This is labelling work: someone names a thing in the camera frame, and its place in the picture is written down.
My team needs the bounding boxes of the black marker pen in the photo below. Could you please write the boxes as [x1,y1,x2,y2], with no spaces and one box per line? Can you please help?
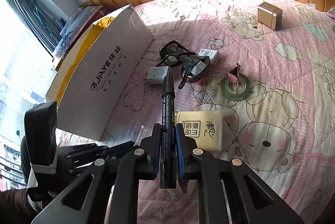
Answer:
[160,75,177,189]

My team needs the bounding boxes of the pink binder clip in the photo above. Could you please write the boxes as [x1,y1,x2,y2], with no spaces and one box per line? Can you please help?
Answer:
[228,63,241,94]

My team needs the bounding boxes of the yellow tissue pack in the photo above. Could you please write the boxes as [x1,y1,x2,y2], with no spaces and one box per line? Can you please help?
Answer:
[175,110,223,151]

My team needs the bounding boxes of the gold metal tin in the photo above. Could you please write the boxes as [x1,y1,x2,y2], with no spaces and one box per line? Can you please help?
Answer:
[257,2,283,30]

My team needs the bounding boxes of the green tape roll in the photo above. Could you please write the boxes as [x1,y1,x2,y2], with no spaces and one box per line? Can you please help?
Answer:
[220,74,250,102]

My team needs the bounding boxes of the white Jiaye cardboard box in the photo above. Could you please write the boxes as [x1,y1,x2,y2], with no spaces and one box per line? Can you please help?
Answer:
[46,5,153,141]

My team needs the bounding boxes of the red printed flat box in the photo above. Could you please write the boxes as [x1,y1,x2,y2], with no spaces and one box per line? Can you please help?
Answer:
[52,6,108,64]

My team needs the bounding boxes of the pink cartoon quilt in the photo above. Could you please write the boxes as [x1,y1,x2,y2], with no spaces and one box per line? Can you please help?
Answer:
[55,0,335,224]

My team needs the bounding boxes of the white usb charger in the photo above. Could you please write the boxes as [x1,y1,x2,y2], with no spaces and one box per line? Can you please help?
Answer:
[147,66,170,85]

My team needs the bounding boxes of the black safety glasses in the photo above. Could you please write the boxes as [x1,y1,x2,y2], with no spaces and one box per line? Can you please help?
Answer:
[156,40,210,90]

